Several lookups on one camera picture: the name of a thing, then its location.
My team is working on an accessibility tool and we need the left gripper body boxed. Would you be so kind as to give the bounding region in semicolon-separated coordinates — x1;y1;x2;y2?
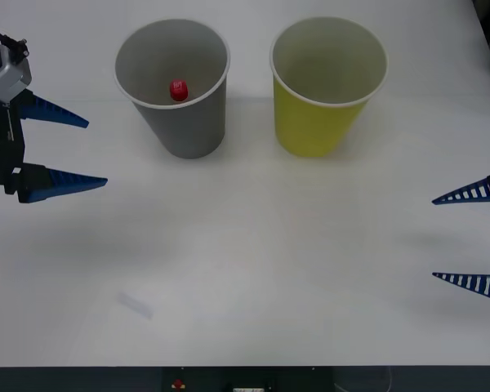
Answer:
0;96;28;187

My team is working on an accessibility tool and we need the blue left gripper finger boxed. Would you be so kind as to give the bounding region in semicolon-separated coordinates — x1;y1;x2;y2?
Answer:
19;88;90;129
3;162;109;204

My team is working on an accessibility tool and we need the clear bottle with red cap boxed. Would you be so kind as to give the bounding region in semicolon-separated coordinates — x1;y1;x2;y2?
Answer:
169;78;190;102

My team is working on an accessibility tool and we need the grey plastic waste bin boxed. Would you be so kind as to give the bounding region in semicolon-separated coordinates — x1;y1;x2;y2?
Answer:
113;18;231;160

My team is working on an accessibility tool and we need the yellow-green plastic waste bin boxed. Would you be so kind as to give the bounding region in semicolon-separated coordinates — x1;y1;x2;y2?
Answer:
269;16;389;158

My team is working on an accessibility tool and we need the dark robot torso panel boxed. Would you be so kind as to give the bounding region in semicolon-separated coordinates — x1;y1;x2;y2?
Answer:
0;366;490;392

